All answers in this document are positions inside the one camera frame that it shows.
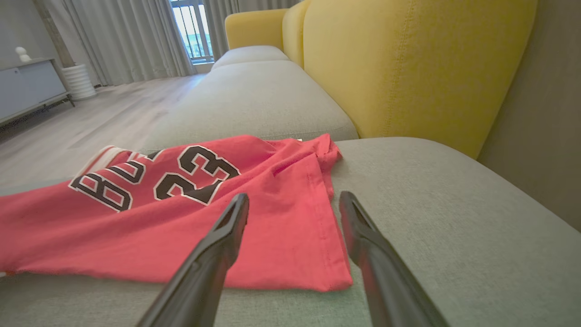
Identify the wide grey curtain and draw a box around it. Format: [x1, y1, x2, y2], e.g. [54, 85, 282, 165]
[45, 0, 197, 88]

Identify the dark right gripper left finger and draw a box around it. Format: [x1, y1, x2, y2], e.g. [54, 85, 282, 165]
[136, 193, 250, 327]

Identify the white ribbed floor vase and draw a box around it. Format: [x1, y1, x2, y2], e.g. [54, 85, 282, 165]
[62, 64, 98, 101]

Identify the small yellow sofa back cushion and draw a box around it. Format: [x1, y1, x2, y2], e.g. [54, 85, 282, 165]
[282, 0, 314, 69]

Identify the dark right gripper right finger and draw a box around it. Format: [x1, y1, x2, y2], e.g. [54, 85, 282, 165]
[339, 191, 450, 327]

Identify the large yellow sofa back cushion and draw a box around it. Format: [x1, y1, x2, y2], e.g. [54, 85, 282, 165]
[303, 0, 539, 159]

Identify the brown wooden post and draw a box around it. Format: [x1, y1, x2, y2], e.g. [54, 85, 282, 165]
[32, 0, 76, 69]

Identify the grey low sideboard cabinet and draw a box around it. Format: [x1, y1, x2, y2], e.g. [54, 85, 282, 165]
[0, 57, 76, 127]

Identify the short grey sofa seat cushion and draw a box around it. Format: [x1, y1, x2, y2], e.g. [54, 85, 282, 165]
[211, 45, 291, 71]

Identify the large grey sofa ottoman cushion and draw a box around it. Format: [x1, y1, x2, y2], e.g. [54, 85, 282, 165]
[0, 136, 581, 327]

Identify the red jersey shirt with print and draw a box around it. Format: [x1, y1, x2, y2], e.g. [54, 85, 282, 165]
[0, 133, 354, 292]

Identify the yellow sofa end cushion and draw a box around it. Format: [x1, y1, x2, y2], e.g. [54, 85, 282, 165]
[225, 9, 289, 51]

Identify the balcony window with railing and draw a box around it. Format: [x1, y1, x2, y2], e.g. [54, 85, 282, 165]
[169, 0, 215, 65]

